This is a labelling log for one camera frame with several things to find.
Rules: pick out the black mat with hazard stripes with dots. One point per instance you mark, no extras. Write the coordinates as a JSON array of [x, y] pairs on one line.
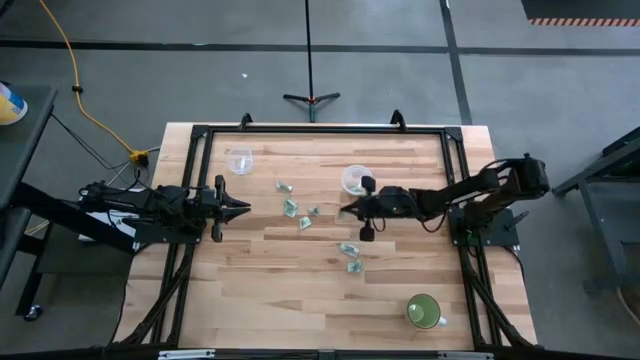
[[580, 10]]

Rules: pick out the black aluminium table frame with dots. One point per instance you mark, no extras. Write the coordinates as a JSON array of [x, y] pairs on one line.
[[325, 130]]

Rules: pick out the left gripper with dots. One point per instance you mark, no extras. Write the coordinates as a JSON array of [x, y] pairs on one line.
[[218, 200]]

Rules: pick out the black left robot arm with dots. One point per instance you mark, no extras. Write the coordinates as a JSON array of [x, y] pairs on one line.
[[150, 200]]

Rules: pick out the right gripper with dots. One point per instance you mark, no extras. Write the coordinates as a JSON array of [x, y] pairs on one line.
[[372, 205]]

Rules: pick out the green white sweetener packet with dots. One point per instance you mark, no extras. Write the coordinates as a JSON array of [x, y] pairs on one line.
[[349, 249], [305, 222], [290, 207], [356, 189], [313, 211], [355, 266], [284, 187]]

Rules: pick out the white metal bracket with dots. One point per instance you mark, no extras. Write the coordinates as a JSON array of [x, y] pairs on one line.
[[465, 355], [186, 354]]

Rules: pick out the dark side table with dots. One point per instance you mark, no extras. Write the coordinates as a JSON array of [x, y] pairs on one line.
[[20, 150]]

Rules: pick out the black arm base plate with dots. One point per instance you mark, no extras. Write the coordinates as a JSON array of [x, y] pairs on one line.
[[492, 232], [165, 234]]

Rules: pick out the green ceramic mug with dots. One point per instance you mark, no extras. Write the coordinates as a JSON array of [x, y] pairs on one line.
[[424, 311]]

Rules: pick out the dark metal cart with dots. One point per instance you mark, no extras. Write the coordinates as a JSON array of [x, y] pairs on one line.
[[600, 200]]

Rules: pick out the white paper sheet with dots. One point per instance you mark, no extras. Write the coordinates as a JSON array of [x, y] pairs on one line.
[[107, 220]]

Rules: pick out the clear plastic cup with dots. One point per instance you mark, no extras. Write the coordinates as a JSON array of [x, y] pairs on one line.
[[240, 161], [352, 177]]

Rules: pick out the yellow blue white container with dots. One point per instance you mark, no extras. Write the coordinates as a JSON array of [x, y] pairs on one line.
[[9, 104]]

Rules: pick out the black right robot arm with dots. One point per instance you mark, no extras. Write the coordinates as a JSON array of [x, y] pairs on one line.
[[450, 192]]

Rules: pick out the black tripod stand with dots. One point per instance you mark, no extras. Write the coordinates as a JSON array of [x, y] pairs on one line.
[[310, 50]]

